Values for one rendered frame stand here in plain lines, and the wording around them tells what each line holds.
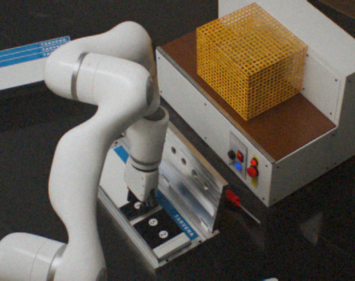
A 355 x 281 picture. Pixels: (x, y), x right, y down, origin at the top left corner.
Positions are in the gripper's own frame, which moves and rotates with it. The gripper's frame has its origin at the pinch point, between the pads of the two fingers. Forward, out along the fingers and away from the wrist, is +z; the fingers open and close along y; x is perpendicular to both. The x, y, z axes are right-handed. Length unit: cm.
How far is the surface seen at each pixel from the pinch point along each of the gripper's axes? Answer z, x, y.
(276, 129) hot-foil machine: -22.3, 33.9, 10.9
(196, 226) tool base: 0.5, 9.6, 14.3
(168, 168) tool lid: -6.5, 10.4, -2.1
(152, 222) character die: 1.5, 0.2, 7.0
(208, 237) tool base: 0.7, 10.3, 19.1
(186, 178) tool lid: -8.1, 11.5, 4.6
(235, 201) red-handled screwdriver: -2.4, 22.8, 13.5
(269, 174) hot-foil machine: -16.0, 26.6, 19.2
